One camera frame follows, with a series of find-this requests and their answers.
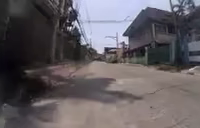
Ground green gate fence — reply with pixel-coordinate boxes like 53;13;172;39
125;42;178;66

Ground utility pole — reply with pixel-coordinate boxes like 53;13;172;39
104;31;120;50

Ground dark building row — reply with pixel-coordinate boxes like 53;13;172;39
0;0;97;111

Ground overhead wires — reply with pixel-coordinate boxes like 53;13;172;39
72;0;132;46

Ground grey concrete road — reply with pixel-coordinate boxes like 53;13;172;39
0;60;200;128

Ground grey two-storey house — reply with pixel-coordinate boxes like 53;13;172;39
122;6;178;51

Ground bare tree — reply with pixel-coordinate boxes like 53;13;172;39
168;0;200;67

